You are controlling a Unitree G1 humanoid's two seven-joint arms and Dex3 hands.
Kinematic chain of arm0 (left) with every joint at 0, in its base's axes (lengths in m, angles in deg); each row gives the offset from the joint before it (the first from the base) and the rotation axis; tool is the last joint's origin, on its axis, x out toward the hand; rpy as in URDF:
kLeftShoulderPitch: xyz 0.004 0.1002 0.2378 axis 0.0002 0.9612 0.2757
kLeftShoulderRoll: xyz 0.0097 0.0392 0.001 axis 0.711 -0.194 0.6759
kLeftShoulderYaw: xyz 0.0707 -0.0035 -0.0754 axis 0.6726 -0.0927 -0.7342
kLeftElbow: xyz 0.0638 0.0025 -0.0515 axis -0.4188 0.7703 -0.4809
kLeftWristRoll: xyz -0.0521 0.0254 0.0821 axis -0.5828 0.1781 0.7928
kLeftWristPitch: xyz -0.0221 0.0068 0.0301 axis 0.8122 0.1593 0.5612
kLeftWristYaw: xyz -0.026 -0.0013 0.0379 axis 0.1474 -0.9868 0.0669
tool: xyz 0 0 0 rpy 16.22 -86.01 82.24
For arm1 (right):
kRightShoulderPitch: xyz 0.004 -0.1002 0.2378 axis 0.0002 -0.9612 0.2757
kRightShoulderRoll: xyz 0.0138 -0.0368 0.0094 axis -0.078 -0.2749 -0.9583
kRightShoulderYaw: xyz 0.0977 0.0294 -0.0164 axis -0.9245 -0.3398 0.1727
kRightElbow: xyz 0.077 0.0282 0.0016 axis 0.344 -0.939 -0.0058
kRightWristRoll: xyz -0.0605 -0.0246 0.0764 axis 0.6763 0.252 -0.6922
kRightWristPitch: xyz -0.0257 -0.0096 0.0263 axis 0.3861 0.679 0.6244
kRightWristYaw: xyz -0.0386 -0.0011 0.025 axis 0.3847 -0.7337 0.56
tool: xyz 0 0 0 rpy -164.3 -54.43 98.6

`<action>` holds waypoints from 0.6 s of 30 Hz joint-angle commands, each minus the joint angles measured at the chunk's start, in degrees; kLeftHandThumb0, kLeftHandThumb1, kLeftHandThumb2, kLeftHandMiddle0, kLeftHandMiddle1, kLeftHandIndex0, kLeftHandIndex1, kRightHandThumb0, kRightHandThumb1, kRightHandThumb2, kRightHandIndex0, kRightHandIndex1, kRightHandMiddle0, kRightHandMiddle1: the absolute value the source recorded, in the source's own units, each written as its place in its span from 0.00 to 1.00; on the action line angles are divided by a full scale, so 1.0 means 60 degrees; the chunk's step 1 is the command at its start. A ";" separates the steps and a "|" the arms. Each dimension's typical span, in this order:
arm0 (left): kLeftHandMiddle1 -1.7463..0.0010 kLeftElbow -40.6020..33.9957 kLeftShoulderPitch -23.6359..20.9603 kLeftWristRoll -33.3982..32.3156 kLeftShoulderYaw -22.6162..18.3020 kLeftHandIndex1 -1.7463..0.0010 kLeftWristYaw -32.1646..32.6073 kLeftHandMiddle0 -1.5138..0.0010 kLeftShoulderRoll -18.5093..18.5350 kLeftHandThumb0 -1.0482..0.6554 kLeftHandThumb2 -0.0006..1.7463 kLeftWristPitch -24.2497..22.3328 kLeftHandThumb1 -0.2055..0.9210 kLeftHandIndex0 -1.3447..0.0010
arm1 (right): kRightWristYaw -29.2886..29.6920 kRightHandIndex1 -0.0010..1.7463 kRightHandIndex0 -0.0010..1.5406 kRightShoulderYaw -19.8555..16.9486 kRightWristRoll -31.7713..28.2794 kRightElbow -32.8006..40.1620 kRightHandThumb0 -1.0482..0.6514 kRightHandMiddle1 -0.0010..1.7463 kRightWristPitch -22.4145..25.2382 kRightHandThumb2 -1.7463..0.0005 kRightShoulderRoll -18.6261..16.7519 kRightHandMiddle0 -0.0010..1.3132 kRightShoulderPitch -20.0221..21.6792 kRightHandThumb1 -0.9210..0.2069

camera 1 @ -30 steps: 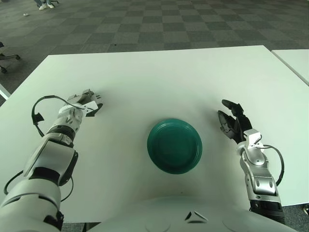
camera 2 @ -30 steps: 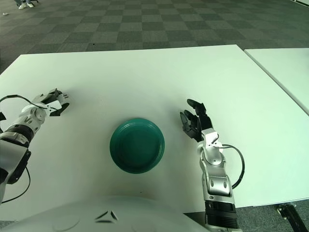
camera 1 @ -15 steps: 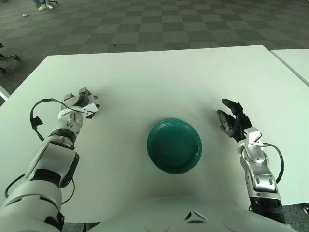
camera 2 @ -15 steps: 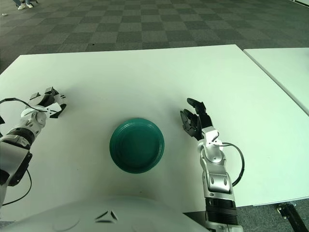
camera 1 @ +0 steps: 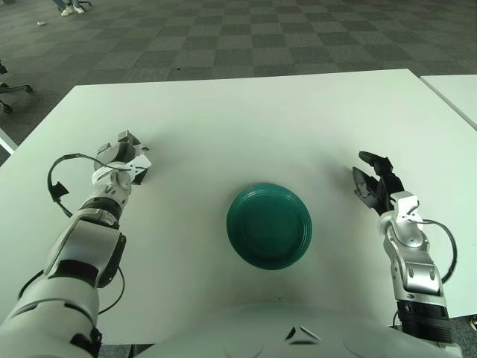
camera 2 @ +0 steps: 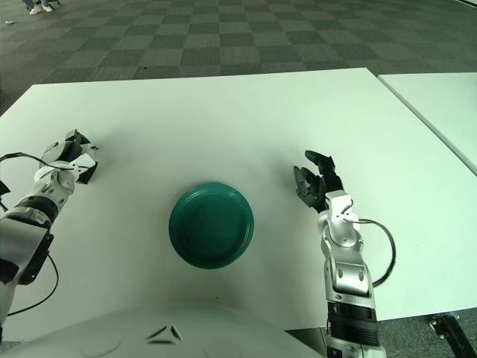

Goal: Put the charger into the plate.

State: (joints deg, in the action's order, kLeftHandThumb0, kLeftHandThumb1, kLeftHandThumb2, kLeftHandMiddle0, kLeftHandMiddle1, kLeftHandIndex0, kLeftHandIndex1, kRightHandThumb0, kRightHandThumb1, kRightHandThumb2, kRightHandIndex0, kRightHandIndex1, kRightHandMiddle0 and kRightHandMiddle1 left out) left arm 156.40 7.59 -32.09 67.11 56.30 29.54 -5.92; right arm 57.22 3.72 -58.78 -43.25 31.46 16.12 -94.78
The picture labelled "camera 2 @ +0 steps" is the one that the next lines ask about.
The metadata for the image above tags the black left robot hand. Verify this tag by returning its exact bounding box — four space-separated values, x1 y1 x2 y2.
42 129 100 186

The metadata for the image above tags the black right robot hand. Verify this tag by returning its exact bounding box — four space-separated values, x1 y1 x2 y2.
293 149 346 214

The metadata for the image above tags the white charger plug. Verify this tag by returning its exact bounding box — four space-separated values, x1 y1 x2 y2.
74 142 100 175

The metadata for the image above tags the green round plate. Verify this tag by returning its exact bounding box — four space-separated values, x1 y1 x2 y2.
168 181 256 269

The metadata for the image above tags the white side table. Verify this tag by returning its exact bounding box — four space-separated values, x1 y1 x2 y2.
376 72 477 172

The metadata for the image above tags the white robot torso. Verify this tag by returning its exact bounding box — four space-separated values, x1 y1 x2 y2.
0 301 329 358

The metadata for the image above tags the black table foot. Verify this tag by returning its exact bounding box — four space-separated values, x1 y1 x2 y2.
428 314 473 358

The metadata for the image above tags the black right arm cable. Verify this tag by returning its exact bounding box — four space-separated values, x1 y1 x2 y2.
350 219 396 287

